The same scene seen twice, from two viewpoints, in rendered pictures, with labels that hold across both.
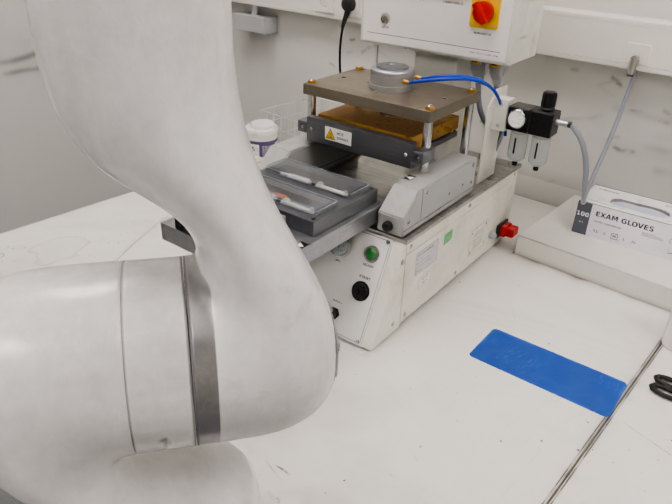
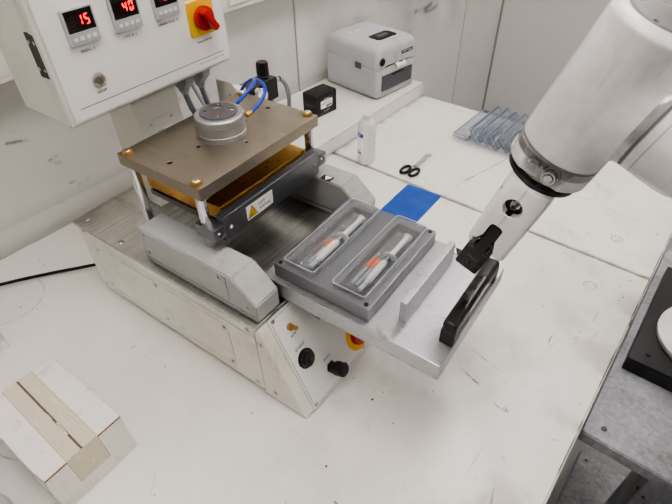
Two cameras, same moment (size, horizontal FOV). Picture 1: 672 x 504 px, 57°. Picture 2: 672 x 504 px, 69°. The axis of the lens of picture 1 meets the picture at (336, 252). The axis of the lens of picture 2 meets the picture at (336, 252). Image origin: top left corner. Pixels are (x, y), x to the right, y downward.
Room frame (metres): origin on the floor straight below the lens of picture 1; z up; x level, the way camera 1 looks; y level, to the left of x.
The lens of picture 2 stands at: (0.98, 0.63, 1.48)
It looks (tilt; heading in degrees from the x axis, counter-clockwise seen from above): 41 degrees down; 269
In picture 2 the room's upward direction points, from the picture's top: 1 degrees counter-clockwise
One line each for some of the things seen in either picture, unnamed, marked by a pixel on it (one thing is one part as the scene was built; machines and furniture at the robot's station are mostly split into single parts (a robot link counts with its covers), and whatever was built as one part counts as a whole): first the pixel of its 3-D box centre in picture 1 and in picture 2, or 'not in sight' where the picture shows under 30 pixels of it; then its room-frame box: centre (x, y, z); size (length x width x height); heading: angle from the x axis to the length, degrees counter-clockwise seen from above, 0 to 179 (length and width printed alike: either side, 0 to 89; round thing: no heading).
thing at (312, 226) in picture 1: (298, 194); (357, 252); (0.94, 0.06, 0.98); 0.20 x 0.17 x 0.03; 53
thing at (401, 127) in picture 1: (392, 111); (230, 155); (1.14, -0.10, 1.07); 0.22 x 0.17 x 0.10; 53
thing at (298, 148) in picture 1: (308, 154); (206, 264); (1.17, 0.06, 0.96); 0.25 x 0.05 x 0.07; 143
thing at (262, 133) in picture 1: (262, 149); not in sight; (1.58, 0.21, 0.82); 0.09 x 0.09 x 0.15
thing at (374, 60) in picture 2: not in sight; (371, 58); (0.82, -1.03, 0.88); 0.25 x 0.20 x 0.17; 133
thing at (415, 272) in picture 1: (386, 225); (255, 256); (1.13, -0.10, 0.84); 0.53 x 0.37 x 0.17; 143
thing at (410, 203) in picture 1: (428, 192); (316, 183); (1.00, -0.16, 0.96); 0.26 x 0.05 x 0.07; 143
